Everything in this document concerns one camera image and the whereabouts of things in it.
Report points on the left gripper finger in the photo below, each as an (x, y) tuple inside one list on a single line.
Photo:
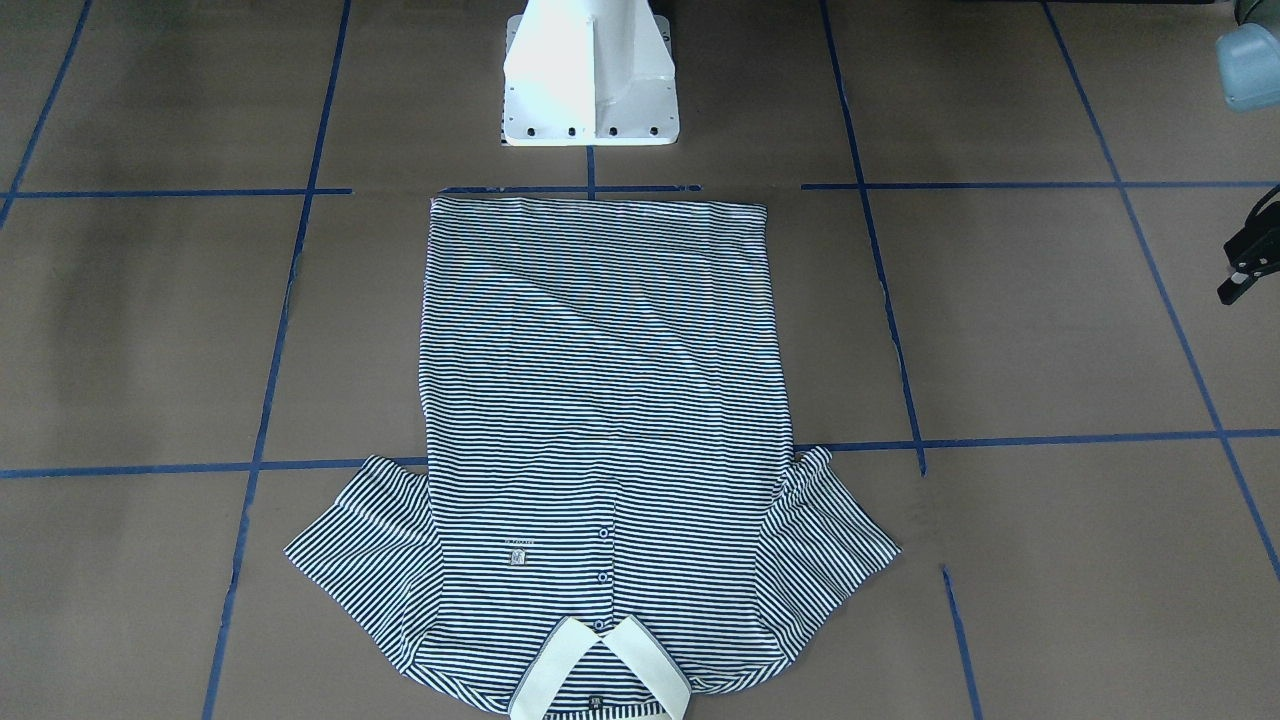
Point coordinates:
[(1253, 251)]

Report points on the navy white striped polo shirt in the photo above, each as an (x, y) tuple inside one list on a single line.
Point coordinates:
[(613, 517)]

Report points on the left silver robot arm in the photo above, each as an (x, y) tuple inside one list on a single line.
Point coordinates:
[(1249, 72)]

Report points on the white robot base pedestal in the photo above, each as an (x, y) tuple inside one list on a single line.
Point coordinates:
[(589, 73)]

